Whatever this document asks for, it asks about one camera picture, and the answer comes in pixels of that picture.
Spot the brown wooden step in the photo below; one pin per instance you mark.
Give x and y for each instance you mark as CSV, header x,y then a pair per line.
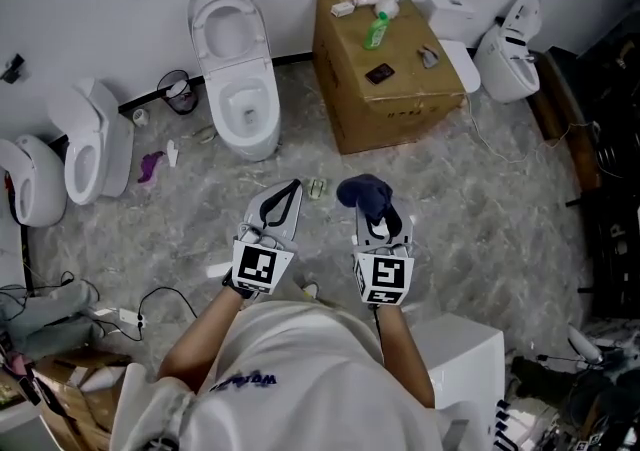
x,y
560,119

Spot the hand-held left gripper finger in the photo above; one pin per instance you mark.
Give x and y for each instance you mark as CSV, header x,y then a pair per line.
x,y
295,224
254,214

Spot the black phone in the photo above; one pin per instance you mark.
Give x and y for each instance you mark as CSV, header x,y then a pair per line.
x,y
380,74

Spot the open brown cardboard carton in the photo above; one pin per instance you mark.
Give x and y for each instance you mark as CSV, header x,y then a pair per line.
x,y
75,399

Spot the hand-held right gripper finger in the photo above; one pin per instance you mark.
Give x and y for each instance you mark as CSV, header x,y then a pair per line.
x,y
361,231
406,231

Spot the large brown cardboard box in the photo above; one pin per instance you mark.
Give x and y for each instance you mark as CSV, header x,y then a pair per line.
x,y
395,109

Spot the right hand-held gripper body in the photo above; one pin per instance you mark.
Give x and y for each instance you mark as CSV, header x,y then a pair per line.
x,y
382,274

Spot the purple cloth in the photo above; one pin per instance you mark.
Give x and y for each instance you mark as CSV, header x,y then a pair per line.
x,y
150,166

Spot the dark blue cloth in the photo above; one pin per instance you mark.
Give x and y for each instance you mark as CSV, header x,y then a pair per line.
x,y
365,191

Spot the person's right shoe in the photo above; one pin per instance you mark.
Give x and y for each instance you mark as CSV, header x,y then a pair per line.
x,y
311,290

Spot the white toilet with raised lid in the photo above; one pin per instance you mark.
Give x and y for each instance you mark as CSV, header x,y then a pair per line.
x,y
250,134

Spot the small white box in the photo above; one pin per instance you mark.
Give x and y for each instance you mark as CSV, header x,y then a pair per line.
x,y
342,9

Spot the clear tape roll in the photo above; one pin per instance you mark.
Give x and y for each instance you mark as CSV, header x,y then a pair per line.
x,y
205,135

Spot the small grey rag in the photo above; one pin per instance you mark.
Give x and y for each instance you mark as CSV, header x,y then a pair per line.
x,y
428,58

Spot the white paper piece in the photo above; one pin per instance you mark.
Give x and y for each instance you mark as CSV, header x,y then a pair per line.
x,y
172,154

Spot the white toilet with slanted tank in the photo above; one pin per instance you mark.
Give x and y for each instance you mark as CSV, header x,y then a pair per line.
x,y
107,159

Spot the person's white shirt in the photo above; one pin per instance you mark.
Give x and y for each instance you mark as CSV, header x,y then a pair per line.
x,y
310,379

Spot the white rectangular basin panel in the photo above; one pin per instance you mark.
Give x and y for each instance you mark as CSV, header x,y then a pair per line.
x,y
465,354

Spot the white floor strip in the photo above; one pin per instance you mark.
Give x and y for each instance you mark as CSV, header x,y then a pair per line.
x,y
219,271

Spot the white handheld shower head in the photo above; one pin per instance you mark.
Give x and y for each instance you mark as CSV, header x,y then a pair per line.
x,y
387,5

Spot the pale green floor brush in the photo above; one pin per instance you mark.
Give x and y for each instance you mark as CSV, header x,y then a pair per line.
x,y
317,188

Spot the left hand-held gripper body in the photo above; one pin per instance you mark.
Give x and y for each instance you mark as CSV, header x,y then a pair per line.
x,y
257,266

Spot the white smart toilet black trim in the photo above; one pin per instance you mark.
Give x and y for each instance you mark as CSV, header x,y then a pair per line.
x,y
510,74

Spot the person's right forearm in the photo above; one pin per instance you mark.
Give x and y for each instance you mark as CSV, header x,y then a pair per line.
x,y
407,359

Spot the black wall holder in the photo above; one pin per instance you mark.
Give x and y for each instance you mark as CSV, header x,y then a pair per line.
x,y
12,68

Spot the green plastic bottle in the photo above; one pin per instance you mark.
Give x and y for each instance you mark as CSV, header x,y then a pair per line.
x,y
376,34

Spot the black mesh waste bin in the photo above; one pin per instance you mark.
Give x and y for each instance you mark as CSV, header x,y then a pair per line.
x,y
180,99

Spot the person's left forearm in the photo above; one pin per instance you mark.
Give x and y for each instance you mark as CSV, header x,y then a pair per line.
x,y
200,344

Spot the white power strip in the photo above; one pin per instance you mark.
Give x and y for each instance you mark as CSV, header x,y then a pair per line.
x,y
131,316

